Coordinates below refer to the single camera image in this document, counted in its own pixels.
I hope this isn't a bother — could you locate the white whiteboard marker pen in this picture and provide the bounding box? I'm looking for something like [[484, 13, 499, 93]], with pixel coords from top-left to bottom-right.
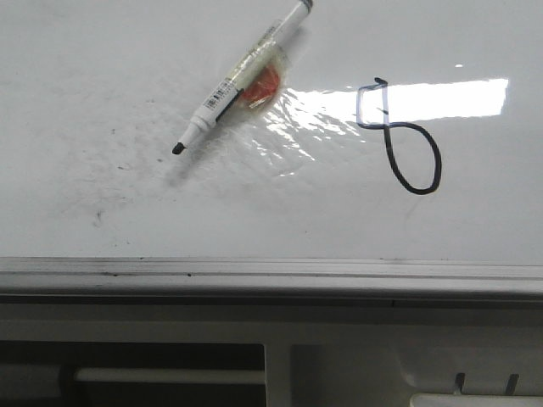
[[172, 1, 313, 155]]

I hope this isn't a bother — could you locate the white horizontal rod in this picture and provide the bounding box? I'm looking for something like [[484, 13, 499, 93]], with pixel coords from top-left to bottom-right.
[[0, 365, 267, 398]]

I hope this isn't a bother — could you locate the white tray with hooks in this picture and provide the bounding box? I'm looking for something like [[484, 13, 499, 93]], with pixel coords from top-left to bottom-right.
[[409, 373, 542, 407]]

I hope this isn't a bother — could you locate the white whiteboard with aluminium frame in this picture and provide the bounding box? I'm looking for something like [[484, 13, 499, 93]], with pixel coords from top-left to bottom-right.
[[1, 1, 542, 301]]

